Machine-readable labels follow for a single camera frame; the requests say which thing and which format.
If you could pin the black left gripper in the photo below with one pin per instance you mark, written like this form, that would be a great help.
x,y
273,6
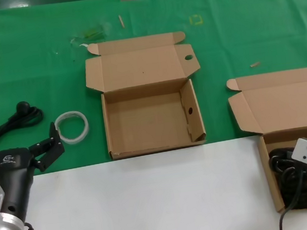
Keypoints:
x,y
12,171

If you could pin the cardboard box with round hole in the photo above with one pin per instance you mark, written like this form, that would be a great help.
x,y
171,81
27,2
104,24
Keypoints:
x,y
148,121

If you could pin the open brown cardboard box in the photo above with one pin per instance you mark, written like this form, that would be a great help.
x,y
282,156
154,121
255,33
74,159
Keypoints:
x,y
281,105

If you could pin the clear tape roll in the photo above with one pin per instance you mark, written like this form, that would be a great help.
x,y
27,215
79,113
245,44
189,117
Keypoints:
x,y
69,113

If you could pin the green table cloth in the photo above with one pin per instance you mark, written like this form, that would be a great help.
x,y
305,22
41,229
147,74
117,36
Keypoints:
x,y
22,52

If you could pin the clear plastic wrapper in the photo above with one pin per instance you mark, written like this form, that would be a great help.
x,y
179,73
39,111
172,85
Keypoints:
x,y
90,34

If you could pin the thin wooden stick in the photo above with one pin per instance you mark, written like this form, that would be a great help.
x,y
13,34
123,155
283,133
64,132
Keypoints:
x,y
121,21

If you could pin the small wood chip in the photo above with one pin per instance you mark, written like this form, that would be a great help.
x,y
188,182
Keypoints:
x,y
255,64

